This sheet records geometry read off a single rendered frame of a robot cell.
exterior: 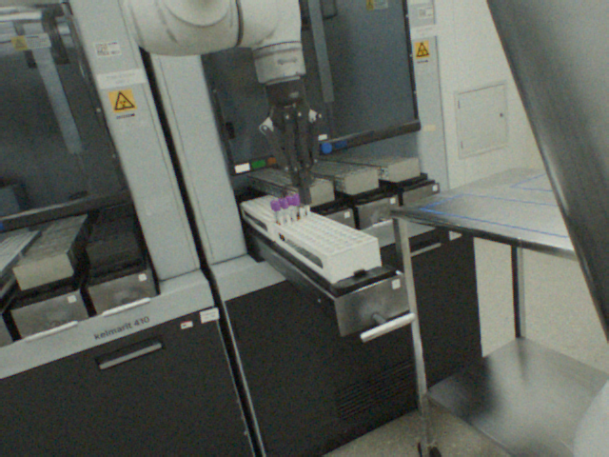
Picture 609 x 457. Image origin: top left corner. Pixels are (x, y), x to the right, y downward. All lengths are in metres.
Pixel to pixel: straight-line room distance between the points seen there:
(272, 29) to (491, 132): 2.54
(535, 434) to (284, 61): 0.99
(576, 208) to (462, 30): 2.87
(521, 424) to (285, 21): 1.04
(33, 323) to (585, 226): 1.04
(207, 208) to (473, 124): 2.26
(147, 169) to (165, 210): 0.11
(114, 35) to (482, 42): 2.46
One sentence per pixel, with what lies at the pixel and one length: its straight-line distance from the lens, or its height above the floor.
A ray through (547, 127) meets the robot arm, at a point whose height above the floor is 1.08.
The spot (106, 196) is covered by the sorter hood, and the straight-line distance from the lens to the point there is 1.08.
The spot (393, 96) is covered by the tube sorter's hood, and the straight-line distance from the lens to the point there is 1.31.
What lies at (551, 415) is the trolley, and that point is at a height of 0.28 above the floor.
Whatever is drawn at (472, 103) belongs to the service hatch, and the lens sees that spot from 3.05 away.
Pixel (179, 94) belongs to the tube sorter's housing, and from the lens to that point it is 1.10.
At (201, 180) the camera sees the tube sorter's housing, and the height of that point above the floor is 0.97.
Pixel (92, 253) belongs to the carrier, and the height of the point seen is 0.86.
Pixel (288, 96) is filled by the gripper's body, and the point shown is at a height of 1.12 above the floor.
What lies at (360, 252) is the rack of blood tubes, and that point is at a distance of 0.71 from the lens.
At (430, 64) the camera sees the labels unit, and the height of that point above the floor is 1.15.
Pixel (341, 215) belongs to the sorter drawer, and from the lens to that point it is 1.15.
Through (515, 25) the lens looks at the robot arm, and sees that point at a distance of 0.19.
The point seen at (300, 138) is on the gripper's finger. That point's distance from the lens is 0.81.
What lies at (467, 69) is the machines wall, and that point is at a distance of 3.04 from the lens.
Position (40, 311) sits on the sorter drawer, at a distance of 1.09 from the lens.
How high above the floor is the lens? 1.11
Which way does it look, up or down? 17 degrees down
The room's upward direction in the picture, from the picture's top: 11 degrees counter-clockwise
